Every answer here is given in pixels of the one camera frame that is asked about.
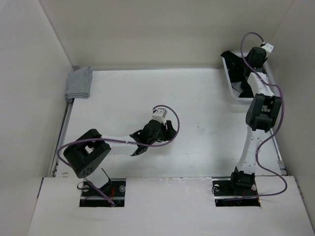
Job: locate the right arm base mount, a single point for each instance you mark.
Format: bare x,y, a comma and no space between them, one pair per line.
227,196

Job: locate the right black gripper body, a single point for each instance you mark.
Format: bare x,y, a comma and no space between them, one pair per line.
263,60

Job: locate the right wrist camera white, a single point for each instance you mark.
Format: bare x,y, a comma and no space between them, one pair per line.
267,47

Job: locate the white plastic basket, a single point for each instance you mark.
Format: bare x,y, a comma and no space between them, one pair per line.
246,101

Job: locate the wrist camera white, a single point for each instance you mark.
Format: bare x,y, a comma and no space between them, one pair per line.
267,47
159,115

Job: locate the black tank top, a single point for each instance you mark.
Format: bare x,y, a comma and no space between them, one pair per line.
236,68

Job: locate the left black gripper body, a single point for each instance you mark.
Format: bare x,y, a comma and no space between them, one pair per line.
160,136

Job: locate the left metal table rail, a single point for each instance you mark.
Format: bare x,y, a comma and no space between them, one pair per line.
54,159

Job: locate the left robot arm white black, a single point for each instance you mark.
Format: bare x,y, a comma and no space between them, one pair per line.
86,157

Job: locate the white tank top in basket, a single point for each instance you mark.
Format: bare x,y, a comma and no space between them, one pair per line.
236,88

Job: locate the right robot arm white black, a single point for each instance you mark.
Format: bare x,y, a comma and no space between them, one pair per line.
260,119

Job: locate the folded grey tank top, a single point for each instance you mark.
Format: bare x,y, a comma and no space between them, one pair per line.
78,84

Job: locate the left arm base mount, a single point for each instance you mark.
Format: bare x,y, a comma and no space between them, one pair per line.
114,189

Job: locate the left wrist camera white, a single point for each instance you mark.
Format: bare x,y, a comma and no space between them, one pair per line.
159,115

